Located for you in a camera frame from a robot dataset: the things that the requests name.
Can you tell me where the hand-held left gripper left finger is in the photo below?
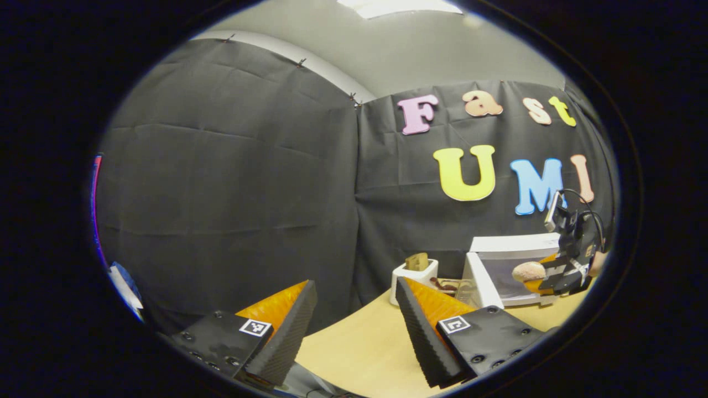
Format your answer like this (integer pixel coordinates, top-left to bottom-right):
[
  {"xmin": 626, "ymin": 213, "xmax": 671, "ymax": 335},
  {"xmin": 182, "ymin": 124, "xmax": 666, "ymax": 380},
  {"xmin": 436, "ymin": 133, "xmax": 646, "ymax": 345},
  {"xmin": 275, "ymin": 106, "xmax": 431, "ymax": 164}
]
[{"xmin": 169, "ymin": 279, "xmax": 319, "ymax": 387}]

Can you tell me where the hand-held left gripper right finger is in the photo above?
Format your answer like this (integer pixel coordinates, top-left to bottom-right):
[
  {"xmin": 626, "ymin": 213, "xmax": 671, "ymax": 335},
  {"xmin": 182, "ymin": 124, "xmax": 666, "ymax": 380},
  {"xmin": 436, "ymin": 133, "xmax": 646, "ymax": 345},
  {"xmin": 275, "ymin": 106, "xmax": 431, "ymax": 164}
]
[{"xmin": 394, "ymin": 276, "xmax": 554, "ymax": 389}]

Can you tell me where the round bread bun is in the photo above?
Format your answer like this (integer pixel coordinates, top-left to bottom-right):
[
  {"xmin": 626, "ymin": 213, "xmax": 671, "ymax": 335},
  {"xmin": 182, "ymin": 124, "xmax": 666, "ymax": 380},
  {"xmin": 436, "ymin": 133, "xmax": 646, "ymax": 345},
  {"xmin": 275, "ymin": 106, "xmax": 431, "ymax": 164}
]
[{"xmin": 512, "ymin": 261, "xmax": 547, "ymax": 284}]

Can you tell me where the white microwave oven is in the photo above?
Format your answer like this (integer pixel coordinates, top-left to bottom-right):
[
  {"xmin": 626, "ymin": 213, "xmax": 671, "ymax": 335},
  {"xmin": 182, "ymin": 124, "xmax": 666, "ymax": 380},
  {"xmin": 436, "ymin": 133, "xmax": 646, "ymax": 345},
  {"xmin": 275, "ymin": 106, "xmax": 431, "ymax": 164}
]
[{"xmin": 460, "ymin": 232, "xmax": 587, "ymax": 309}]

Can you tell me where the white toaster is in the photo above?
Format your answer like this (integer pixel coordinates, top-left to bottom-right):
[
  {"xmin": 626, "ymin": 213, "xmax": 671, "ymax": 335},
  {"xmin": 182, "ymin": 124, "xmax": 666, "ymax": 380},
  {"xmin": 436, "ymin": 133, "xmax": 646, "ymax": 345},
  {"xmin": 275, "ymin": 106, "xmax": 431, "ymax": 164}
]
[{"xmin": 389, "ymin": 259, "xmax": 439, "ymax": 307}]

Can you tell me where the metal utensil rack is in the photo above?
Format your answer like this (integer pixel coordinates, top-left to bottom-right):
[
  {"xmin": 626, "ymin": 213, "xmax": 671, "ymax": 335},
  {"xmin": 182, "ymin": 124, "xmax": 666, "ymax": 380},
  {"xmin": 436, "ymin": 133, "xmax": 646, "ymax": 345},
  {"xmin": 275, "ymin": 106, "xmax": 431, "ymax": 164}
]
[{"xmin": 442, "ymin": 278, "xmax": 477, "ymax": 302}]

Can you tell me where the black backdrop cloth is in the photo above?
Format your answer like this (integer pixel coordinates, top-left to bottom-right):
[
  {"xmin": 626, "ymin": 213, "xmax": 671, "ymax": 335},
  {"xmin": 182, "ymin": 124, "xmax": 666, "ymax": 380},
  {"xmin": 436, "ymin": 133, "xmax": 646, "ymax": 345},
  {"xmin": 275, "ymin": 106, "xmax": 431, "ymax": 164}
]
[{"xmin": 94, "ymin": 38, "xmax": 617, "ymax": 335}]

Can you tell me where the blue and white object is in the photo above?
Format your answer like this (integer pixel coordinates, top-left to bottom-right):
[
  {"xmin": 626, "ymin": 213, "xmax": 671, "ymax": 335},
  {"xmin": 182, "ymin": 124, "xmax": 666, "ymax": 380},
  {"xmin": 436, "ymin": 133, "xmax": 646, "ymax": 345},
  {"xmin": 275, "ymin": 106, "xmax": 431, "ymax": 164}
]
[{"xmin": 107, "ymin": 261, "xmax": 145, "ymax": 322}]

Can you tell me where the long ceiling light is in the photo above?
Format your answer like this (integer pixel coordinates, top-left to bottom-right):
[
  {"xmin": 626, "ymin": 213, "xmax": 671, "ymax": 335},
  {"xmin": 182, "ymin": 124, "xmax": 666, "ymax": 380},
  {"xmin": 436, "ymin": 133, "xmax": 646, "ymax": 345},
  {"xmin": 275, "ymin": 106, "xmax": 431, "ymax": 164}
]
[{"xmin": 337, "ymin": 0, "xmax": 464, "ymax": 20}]

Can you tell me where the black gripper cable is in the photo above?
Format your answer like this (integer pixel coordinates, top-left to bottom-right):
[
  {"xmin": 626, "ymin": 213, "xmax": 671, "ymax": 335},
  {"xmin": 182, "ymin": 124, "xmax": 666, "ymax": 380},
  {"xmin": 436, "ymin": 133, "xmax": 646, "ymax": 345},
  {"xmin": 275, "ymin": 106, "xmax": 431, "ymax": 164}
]
[{"xmin": 559, "ymin": 188, "xmax": 607, "ymax": 255}]

